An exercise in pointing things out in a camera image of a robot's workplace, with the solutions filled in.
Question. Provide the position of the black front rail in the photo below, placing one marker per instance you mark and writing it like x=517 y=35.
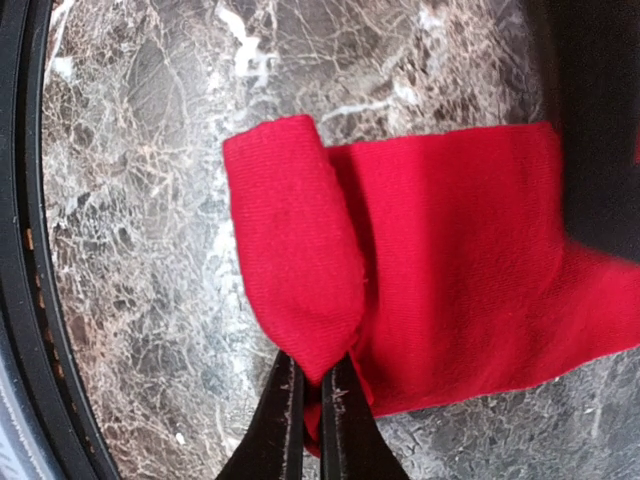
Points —
x=48 y=430

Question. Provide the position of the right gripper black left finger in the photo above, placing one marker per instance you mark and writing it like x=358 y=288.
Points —
x=272 y=448

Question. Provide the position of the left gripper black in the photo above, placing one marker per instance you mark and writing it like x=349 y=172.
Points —
x=596 y=45

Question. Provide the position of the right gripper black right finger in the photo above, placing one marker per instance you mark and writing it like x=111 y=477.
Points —
x=352 y=446

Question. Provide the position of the red santa sock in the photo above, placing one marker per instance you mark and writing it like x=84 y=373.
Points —
x=439 y=263

